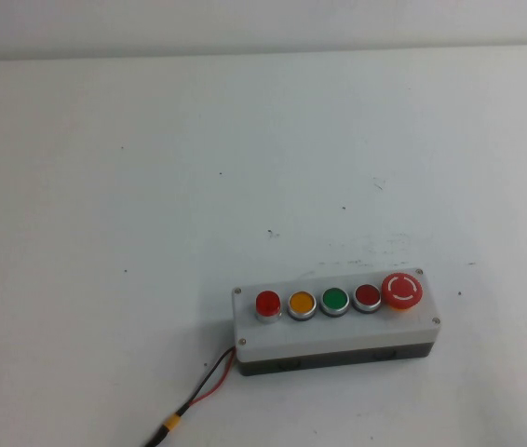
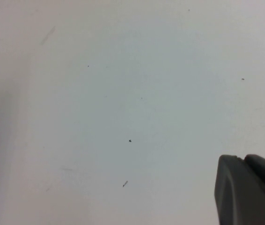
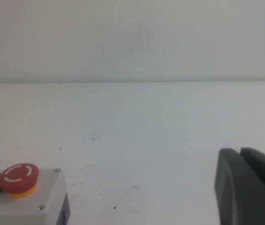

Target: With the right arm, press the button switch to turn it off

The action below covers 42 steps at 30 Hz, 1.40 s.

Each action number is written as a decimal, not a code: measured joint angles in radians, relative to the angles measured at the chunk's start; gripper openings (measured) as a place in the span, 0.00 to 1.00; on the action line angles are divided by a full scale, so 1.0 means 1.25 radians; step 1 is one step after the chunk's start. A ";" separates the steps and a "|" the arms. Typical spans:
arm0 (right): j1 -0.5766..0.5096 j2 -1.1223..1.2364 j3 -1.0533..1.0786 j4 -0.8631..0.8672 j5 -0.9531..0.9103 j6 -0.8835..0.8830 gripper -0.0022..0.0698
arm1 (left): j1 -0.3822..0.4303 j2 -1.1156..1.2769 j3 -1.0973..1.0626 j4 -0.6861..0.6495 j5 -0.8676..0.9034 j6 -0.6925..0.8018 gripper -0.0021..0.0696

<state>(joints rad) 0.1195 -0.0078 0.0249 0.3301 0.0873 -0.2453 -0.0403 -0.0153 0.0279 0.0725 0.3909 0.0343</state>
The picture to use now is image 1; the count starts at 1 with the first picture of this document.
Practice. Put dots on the dark red push button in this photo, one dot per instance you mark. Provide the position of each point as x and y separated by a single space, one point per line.
367 295

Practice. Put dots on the grey push button control box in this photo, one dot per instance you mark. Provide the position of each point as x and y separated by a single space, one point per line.
328 333

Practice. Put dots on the yellow push button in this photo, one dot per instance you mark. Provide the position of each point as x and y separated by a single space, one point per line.
301 302

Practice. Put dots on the green push button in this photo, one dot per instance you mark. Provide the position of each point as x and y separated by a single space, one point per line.
334 299

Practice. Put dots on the red emergency stop mushroom button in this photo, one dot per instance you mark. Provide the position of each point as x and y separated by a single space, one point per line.
401 288

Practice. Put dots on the red indicator lamp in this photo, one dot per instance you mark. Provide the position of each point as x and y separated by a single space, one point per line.
268 303

